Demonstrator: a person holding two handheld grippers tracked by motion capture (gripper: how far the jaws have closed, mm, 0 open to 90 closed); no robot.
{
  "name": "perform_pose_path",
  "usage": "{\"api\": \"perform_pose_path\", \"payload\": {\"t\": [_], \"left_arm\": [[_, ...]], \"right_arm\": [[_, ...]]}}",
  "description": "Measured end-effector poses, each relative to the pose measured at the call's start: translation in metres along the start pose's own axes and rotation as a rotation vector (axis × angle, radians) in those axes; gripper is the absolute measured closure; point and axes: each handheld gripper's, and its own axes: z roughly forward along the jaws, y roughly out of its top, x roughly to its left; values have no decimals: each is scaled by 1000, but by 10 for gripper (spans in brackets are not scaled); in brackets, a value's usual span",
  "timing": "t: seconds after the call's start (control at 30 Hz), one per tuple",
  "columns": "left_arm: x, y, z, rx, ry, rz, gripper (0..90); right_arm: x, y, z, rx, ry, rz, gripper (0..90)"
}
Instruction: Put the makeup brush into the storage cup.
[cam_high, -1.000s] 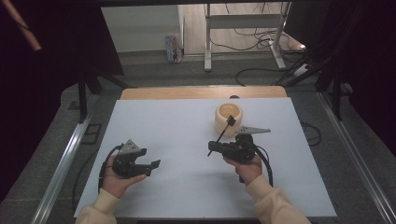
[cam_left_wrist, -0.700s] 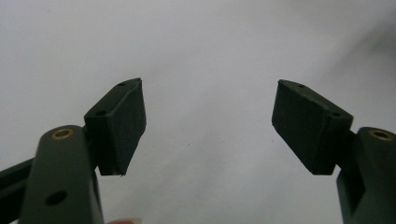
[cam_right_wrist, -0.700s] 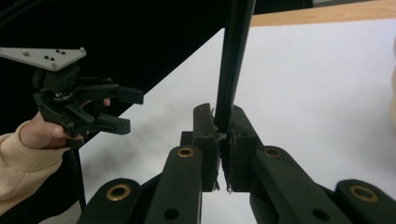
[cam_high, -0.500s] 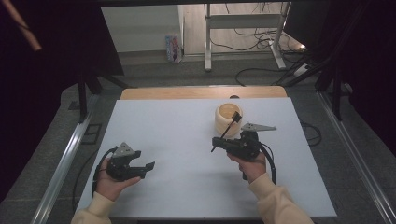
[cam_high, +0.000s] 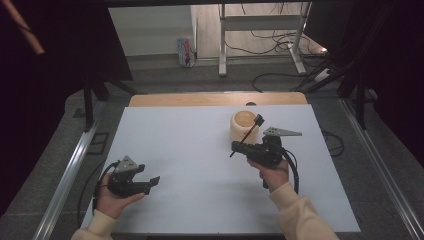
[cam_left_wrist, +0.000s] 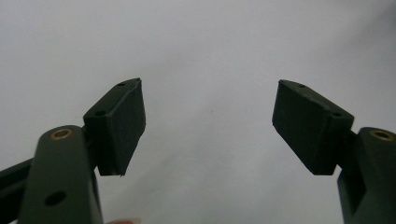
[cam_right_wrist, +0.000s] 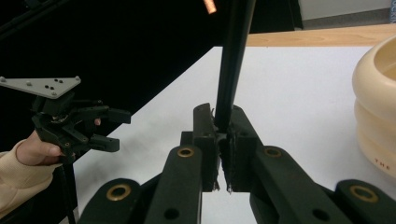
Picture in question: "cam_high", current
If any white table cover sheet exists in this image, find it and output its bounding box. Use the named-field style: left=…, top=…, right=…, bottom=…
left=79, top=104, right=363, bottom=236

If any tangle of black floor cables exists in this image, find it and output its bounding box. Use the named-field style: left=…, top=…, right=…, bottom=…
left=223, top=3, right=330, bottom=57

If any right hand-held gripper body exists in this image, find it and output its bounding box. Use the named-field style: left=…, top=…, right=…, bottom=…
left=239, top=126, right=304, bottom=168

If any beige cup with orange mark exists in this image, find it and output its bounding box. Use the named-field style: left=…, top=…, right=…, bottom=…
left=229, top=110, right=261, bottom=145

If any wooden pole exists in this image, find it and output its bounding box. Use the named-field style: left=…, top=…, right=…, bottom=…
left=1, top=0, right=46, bottom=56

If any black curtain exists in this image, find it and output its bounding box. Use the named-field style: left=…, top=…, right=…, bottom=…
left=303, top=0, right=424, bottom=165
left=0, top=0, right=134, bottom=218

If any person's right hand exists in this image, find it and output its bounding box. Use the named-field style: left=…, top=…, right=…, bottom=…
left=246, top=157, right=291, bottom=194

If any white metal desk frame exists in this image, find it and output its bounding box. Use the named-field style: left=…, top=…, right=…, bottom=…
left=218, top=2, right=313, bottom=78

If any black metal stand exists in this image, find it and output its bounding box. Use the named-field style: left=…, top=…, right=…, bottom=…
left=300, top=3, right=378, bottom=131
left=82, top=73, right=138, bottom=133

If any hand-held gripper black cable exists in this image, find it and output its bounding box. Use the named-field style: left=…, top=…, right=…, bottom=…
left=262, top=147, right=300, bottom=196
left=92, top=161, right=121, bottom=215

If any right hand-held gripper black cable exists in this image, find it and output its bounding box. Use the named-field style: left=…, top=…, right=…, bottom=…
left=262, top=147, right=300, bottom=196

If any person's left hand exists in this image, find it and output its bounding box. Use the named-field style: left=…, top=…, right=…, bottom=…
left=95, top=172, right=147, bottom=220

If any white power strip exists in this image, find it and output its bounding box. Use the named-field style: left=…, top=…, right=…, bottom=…
left=314, top=67, right=332, bottom=83

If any thin black floor cable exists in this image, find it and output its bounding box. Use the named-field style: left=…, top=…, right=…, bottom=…
left=76, top=159, right=105, bottom=230

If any colourful printed box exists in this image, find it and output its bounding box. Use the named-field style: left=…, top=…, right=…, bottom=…
left=176, top=37, right=197, bottom=69

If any black brush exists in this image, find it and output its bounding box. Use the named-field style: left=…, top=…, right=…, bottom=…
left=229, top=113, right=266, bottom=159

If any black floor bracket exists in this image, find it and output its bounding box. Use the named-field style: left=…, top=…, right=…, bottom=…
left=87, top=132, right=110, bottom=156

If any left hand-held gripper black cable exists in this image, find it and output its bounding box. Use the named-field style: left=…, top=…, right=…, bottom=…
left=92, top=161, right=121, bottom=215

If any aluminium rail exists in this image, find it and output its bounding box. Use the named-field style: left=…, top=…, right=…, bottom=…
left=339, top=97, right=424, bottom=240
left=32, top=99, right=108, bottom=240

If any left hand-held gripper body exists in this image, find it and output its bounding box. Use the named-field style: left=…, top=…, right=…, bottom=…
left=106, top=155, right=152, bottom=200

